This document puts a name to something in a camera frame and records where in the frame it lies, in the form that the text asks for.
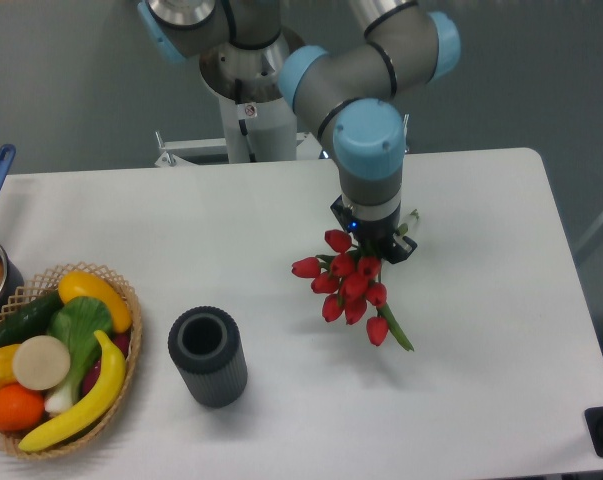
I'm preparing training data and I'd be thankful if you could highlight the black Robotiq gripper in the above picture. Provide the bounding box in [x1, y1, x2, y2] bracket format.
[330, 196, 417, 264]

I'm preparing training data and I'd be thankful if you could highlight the red tulip bouquet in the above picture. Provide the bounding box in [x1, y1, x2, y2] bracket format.
[291, 209, 420, 351]

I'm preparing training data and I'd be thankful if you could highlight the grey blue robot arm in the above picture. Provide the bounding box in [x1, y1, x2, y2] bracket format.
[137, 1, 461, 264]

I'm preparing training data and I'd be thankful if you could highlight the dark grey ribbed vase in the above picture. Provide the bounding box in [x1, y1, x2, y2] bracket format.
[168, 306, 248, 408]

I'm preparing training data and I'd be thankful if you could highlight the purple red vegetable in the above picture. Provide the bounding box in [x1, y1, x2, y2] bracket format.
[81, 333, 130, 397]

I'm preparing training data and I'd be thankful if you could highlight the yellow squash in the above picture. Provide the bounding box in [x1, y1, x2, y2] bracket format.
[57, 270, 132, 334]

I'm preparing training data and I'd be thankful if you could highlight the green bok choy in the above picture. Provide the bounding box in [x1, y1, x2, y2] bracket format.
[45, 297, 113, 416]

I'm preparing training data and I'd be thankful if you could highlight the yellow banana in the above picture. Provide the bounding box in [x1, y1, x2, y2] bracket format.
[18, 330, 126, 453]

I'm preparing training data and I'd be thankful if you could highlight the green cucumber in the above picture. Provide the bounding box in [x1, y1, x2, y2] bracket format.
[0, 290, 63, 348]

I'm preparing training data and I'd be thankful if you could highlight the beige round slice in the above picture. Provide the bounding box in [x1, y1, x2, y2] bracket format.
[12, 335, 71, 391]

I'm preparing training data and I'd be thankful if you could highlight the orange fruit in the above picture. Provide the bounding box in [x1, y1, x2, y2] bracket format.
[0, 383, 44, 432]

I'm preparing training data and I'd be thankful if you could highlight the woven wicker basket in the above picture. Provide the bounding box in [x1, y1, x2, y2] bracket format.
[0, 262, 142, 460]

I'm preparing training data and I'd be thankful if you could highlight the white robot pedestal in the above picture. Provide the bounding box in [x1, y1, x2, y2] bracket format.
[153, 29, 332, 169]

